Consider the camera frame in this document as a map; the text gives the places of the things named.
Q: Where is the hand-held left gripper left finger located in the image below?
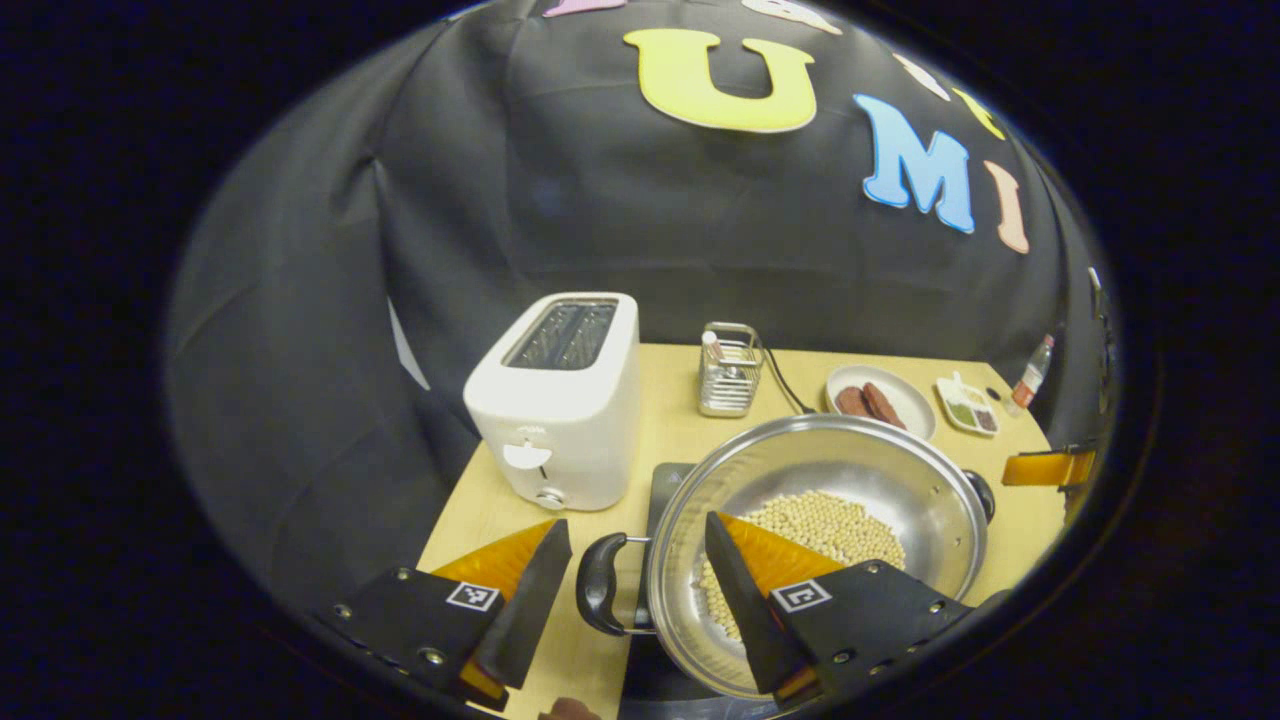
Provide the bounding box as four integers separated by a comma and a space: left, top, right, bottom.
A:
315, 517, 574, 713

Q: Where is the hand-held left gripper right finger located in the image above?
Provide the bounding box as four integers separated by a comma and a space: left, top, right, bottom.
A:
705, 512, 976, 713

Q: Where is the black induction cooktop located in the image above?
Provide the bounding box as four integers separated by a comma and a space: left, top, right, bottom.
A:
620, 462, 781, 720

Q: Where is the stainless steel pot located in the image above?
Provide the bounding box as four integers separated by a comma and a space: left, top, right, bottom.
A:
576, 414, 997, 701

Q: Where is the pile of soybeans in pot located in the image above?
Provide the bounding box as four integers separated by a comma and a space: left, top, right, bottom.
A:
700, 490, 907, 641

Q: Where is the plastic bottle with red label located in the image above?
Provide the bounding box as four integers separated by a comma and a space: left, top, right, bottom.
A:
1008, 334, 1055, 417

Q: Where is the white divided dish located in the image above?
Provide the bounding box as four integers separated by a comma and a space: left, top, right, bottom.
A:
935, 371, 1001, 437

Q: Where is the white round plate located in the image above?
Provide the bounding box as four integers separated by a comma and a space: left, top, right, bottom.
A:
826, 364, 938, 441

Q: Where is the white toaster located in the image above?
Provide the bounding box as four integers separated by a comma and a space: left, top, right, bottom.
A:
463, 291, 641, 513

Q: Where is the black backdrop cloth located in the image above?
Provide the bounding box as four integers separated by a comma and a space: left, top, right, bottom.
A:
165, 0, 1116, 621

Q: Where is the black power cable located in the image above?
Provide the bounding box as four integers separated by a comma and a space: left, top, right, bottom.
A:
762, 347, 816, 415

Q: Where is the metal wire basket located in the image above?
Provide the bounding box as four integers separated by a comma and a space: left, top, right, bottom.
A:
698, 321, 766, 418

